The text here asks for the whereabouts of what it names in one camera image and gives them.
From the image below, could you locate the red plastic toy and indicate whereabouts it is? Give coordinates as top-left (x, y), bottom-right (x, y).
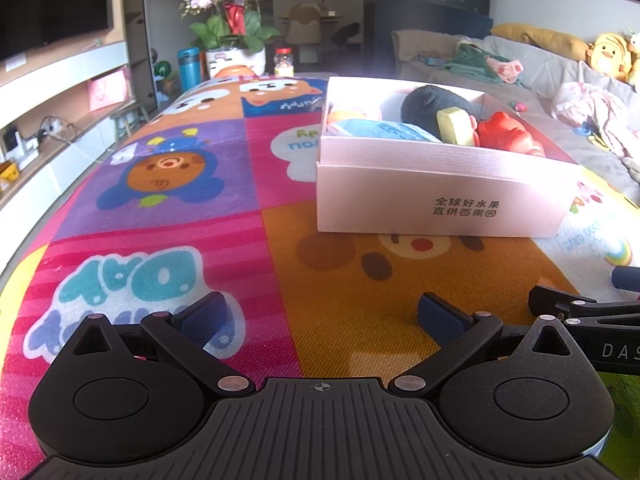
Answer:
top-left (476, 112), bottom-right (546, 157)

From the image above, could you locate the blue tissue pack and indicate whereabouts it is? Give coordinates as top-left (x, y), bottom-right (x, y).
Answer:
top-left (329, 118), bottom-right (440, 143)

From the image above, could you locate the black plush bear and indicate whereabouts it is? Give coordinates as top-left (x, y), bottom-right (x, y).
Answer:
top-left (400, 84), bottom-right (482, 139)

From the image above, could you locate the pink lid yellow cup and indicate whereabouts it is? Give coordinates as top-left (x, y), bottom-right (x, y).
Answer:
top-left (326, 110), bottom-right (369, 124)

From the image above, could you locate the colourful cartoon play mat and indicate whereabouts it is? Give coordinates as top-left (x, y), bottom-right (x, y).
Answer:
top-left (1, 79), bottom-right (639, 479)

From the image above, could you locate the pink white clothes pile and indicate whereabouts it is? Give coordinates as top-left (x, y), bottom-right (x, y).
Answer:
top-left (551, 81), bottom-right (639, 182)

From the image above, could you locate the pink cardboard box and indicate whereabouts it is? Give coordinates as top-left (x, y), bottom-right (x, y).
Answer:
top-left (314, 75), bottom-right (586, 239)

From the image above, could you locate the yellow duck plush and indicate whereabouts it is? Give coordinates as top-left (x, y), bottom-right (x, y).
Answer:
top-left (587, 32), bottom-right (631, 82)

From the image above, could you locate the grey sofa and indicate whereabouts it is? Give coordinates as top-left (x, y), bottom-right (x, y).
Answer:
top-left (390, 29), bottom-right (639, 203)

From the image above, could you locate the small wooden stool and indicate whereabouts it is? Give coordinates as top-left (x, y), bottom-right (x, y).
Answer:
top-left (110, 102), bottom-right (149, 143)

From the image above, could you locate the yellow cushion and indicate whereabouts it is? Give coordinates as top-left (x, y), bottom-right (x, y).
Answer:
top-left (490, 23), bottom-right (589, 62)

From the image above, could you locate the white tv cabinet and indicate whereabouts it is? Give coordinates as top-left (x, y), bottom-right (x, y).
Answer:
top-left (1, 0), bottom-right (134, 266)

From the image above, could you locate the green cloth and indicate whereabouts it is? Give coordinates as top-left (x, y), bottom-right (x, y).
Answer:
top-left (418, 41), bottom-right (503, 84)

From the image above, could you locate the pink paper bag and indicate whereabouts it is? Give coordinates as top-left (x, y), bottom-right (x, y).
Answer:
top-left (88, 67), bottom-right (130, 112)

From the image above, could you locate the orange round bowl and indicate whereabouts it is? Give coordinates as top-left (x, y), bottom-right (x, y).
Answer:
top-left (209, 65), bottom-right (256, 78)

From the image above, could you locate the blue water bottle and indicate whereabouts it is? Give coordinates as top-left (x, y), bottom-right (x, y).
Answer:
top-left (177, 47), bottom-right (202, 91)

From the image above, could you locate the red-lid glass jar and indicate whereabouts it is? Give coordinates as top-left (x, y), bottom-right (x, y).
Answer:
top-left (273, 48), bottom-right (295, 78)

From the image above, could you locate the potted pink orchid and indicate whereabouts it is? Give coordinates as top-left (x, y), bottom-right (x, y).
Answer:
top-left (180, 0), bottom-right (280, 78)

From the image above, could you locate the dining chair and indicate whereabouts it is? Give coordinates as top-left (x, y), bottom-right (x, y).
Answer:
top-left (285, 3), bottom-right (322, 65)

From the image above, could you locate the black television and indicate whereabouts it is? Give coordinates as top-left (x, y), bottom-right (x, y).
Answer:
top-left (0, 0), bottom-right (113, 60)

